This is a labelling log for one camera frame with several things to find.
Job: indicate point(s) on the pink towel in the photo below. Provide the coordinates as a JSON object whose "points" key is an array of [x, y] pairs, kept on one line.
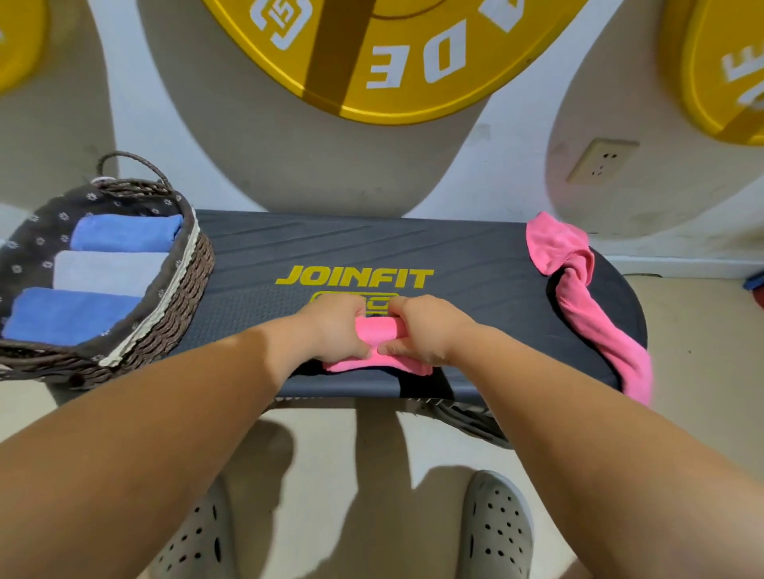
{"points": [[376, 343], [588, 298]]}

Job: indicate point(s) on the blue object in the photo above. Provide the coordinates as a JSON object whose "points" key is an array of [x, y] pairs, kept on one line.
{"points": [[755, 285]]}

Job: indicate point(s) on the rolled blue towel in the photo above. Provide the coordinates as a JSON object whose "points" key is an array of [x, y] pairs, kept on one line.
{"points": [[65, 316], [125, 231]]}

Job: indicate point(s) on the person's left forearm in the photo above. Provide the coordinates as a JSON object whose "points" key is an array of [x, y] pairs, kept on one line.
{"points": [[149, 441]]}

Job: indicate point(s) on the dark grey aerobic step platform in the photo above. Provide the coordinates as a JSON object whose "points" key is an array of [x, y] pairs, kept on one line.
{"points": [[477, 268]]}

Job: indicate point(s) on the brown wicker basket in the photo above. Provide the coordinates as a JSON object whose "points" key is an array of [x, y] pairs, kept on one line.
{"points": [[179, 286]]}

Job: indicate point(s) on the large yellow weight plate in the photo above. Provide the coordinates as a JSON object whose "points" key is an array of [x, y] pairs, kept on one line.
{"points": [[394, 53]]}

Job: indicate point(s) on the beige wall socket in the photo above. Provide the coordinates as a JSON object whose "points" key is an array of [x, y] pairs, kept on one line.
{"points": [[601, 161]]}

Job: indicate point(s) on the person's left hand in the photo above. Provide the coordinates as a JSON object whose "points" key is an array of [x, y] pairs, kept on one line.
{"points": [[334, 325]]}

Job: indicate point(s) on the person's left fingers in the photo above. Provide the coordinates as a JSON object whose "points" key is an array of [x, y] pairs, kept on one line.
{"points": [[358, 310]]}

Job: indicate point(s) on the grey perforated clog shoe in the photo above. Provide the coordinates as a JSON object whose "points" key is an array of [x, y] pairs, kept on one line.
{"points": [[495, 528], [194, 537]]}

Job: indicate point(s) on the dark floral basket liner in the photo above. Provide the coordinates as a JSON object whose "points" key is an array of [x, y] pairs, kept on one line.
{"points": [[42, 238]]}

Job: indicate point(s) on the loose pink towel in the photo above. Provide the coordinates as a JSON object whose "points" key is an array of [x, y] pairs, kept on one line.
{"points": [[588, 298]]}

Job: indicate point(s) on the rolled grey towel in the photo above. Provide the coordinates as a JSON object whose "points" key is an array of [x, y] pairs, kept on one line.
{"points": [[107, 271]]}

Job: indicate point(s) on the person's right thumb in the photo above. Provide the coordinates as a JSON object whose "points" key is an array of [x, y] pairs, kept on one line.
{"points": [[394, 346]]}

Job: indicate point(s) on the person's right hand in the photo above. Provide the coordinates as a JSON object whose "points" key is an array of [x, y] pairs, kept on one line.
{"points": [[433, 328]]}

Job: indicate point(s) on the person's right forearm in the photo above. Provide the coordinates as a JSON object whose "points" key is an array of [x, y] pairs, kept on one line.
{"points": [[603, 471]]}

